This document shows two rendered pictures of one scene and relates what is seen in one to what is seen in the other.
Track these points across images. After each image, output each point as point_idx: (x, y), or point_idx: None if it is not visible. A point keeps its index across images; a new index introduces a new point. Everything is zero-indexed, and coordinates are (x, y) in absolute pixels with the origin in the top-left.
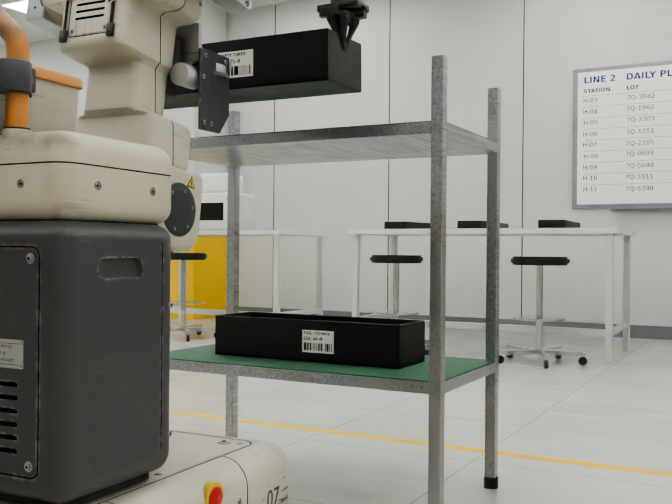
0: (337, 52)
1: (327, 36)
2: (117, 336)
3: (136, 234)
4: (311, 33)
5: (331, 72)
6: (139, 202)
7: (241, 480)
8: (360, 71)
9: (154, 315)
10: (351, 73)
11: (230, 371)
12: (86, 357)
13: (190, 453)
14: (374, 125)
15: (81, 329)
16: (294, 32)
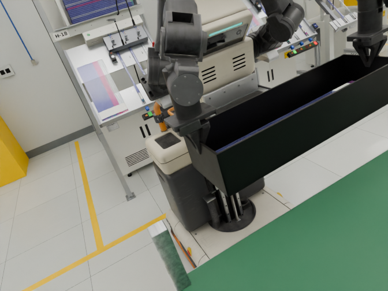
0: (194, 151)
1: (183, 137)
2: (166, 191)
3: (160, 172)
4: None
5: (194, 163)
6: (157, 165)
7: (197, 262)
8: (222, 179)
9: (171, 195)
10: (211, 174)
11: None
12: (163, 189)
13: (215, 246)
14: (246, 237)
15: (160, 182)
16: (209, 118)
